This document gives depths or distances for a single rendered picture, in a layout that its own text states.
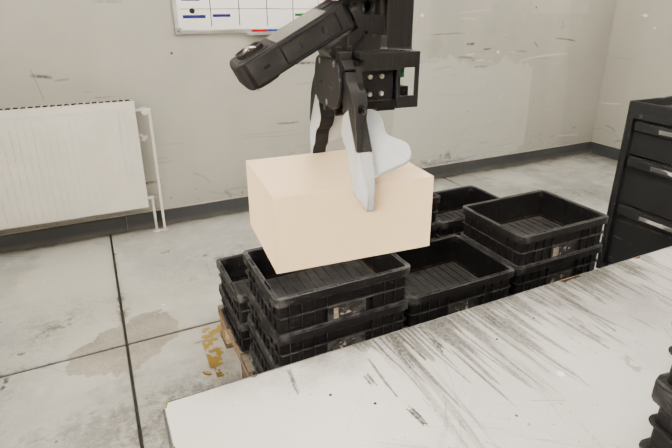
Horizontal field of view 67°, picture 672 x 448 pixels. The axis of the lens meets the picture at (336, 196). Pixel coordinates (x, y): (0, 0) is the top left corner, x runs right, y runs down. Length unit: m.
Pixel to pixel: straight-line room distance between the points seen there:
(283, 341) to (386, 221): 0.87
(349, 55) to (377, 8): 0.05
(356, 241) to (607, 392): 0.57
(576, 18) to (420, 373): 4.04
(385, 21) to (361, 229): 0.20
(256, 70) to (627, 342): 0.84
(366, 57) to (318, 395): 0.55
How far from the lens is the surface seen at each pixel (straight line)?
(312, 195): 0.45
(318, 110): 0.53
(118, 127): 2.97
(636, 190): 2.46
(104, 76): 3.03
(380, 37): 0.50
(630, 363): 1.03
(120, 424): 1.92
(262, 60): 0.45
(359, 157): 0.45
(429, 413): 0.83
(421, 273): 1.82
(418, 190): 0.49
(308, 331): 1.34
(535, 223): 2.06
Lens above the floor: 1.27
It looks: 21 degrees down
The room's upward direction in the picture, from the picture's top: straight up
